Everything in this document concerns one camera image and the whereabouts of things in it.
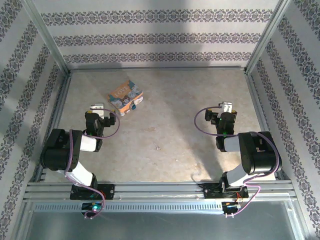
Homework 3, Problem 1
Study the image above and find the aluminium frame post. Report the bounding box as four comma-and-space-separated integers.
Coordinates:
244, 0, 295, 73
21, 0, 71, 73

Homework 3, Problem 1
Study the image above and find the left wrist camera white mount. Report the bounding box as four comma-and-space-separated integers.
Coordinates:
89, 101, 105, 119

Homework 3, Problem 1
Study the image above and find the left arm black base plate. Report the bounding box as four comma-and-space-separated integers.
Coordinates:
69, 183, 116, 201

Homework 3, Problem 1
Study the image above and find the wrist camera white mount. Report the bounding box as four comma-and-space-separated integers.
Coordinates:
89, 101, 105, 119
217, 101, 233, 118

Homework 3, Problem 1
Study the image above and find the orange LOVE bear tin box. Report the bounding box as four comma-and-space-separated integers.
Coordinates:
107, 79, 145, 117

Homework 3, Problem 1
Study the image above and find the aluminium rear rail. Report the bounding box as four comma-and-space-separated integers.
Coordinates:
68, 66, 248, 73

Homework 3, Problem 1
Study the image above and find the slotted grey cable duct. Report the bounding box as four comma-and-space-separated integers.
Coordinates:
33, 202, 226, 212

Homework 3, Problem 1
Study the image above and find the aluminium side rail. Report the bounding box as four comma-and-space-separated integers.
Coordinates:
243, 68, 292, 181
32, 69, 73, 183

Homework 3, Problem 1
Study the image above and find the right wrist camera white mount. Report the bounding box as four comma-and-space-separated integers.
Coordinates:
217, 101, 233, 118

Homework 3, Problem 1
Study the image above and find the grey metal sheet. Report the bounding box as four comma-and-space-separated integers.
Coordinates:
14, 201, 308, 240

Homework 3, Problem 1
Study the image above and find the long aluminium mounting rail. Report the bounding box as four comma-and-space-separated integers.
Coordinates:
23, 181, 297, 202

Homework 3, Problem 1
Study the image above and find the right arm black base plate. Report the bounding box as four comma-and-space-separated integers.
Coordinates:
203, 183, 250, 200

